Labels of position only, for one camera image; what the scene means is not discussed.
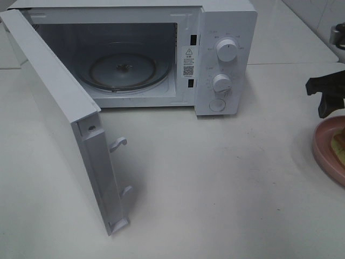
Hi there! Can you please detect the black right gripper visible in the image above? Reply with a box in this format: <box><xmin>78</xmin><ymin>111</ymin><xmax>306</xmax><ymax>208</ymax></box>
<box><xmin>306</xmin><ymin>71</ymin><xmax>344</xmax><ymax>118</ymax></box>

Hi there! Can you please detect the pink round plate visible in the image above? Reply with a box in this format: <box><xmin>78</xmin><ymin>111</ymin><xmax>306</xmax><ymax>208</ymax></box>
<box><xmin>312</xmin><ymin>116</ymin><xmax>344</xmax><ymax>186</ymax></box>

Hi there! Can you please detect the toast sandwich with filling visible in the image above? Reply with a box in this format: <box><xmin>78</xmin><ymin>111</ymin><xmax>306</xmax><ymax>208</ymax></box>
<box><xmin>330</xmin><ymin>131</ymin><xmax>344</xmax><ymax>166</ymax></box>

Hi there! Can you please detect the white timer knob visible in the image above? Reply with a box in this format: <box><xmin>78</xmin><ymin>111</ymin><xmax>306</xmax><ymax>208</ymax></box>
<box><xmin>212</xmin><ymin>74</ymin><xmax>232</xmax><ymax>93</ymax></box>

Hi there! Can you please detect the round white door release button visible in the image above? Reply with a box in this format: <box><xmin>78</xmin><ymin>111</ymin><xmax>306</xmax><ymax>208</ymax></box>
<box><xmin>209</xmin><ymin>99</ymin><xmax>226</xmax><ymax>112</ymax></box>

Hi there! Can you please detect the white microwave door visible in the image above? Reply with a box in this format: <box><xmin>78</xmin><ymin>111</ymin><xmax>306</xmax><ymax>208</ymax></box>
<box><xmin>1</xmin><ymin>9</ymin><xmax>129</xmax><ymax>235</ymax></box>

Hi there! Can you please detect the upper white power knob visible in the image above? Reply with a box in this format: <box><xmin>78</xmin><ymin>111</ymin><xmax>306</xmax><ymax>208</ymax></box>
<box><xmin>216</xmin><ymin>38</ymin><xmax>238</xmax><ymax>62</ymax></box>

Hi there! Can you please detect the white microwave oven body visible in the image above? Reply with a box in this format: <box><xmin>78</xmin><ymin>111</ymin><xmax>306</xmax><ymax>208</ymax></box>
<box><xmin>6</xmin><ymin>1</ymin><xmax>257</xmax><ymax>116</ymax></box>

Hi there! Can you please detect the white warning label sticker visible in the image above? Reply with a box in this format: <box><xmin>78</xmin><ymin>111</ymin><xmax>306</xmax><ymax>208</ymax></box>
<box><xmin>181</xmin><ymin>46</ymin><xmax>197</xmax><ymax>78</ymax></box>

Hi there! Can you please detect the glass microwave turntable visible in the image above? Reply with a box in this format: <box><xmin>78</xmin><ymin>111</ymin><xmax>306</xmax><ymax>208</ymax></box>
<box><xmin>75</xmin><ymin>52</ymin><xmax>171</xmax><ymax>92</ymax></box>

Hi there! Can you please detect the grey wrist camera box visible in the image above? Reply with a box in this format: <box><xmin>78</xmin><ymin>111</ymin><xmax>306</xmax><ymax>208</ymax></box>
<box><xmin>329</xmin><ymin>23</ymin><xmax>345</xmax><ymax>50</ymax></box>

